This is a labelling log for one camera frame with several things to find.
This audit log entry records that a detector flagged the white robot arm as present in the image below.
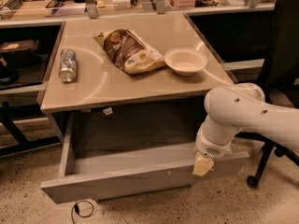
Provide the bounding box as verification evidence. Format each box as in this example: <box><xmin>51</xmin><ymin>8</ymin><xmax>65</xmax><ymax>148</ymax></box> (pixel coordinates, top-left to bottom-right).
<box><xmin>192</xmin><ymin>83</ymin><xmax>299</xmax><ymax>176</ymax></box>

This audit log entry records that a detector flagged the long background workbench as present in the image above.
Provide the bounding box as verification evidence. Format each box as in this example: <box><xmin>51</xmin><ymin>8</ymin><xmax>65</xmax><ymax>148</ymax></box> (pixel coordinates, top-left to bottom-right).
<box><xmin>0</xmin><ymin>0</ymin><xmax>299</xmax><ymax>159</ymax></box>

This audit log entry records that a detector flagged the black office chair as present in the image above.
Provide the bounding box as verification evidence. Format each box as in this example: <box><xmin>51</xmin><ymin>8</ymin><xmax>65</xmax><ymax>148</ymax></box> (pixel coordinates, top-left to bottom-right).
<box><xmin>235</xmin><ymin>0</ymin><xmax>299</xmax><ymax>189</ymax></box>

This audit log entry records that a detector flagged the coiled soldering stand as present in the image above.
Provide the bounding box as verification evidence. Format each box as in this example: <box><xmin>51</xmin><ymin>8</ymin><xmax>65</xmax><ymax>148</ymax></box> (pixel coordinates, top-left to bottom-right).
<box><xmin>0</xmin><ymin>0</ymin><xmax>22</xmax><ymax>20</ymax></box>

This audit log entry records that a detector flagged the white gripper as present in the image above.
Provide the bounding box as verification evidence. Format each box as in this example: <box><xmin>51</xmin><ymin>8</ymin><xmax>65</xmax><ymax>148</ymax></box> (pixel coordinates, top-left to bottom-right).
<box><xmin>192</xmin><ymin>129</ymin><xmax>231</xmax><ymax>176</ymax></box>

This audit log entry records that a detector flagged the brown chip bag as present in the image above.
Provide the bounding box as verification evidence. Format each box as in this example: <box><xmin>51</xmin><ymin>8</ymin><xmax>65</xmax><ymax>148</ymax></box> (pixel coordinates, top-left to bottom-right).
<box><xmin>93</xmin><ymin>29</ymin><xmax>164</xmax><ymax>75</ymax></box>

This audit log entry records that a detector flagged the black floor cable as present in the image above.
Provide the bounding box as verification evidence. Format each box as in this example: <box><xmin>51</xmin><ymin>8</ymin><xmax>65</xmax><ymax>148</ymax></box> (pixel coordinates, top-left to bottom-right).
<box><xmin>70</xmin><ymin>199</ymin><xmax>94</xmax><ymax>224</ymax></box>

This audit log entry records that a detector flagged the white paper bowl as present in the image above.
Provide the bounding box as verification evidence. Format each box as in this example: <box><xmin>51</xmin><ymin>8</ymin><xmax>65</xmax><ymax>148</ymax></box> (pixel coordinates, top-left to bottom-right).
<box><xmin>164</xmin><ymin>48</ymin><xmax>207</xmax><ymax>76</ymax></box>

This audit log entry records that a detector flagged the grey top drawer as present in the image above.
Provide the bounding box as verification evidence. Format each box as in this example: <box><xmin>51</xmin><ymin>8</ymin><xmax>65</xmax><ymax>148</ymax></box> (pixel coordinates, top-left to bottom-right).
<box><xmin>40</xmin><ymin>112</ymin><xmax>250</xmax><ymax>204</ymax></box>

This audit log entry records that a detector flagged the grey drawer cabinet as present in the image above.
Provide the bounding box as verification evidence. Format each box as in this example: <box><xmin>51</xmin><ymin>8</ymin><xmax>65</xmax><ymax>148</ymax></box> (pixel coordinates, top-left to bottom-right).
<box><xmin>36</xmin><ymin>12</ymin><xmax>238</xmax><ymax>202</ymax></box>

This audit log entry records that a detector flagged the silver soda can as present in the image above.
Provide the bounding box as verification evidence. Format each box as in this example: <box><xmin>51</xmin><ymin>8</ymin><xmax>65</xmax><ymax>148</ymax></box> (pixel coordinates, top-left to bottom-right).
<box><xmin>58</xmin><ymin>49</ymin><xmax>77</xmax><ymax>83</ymax></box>

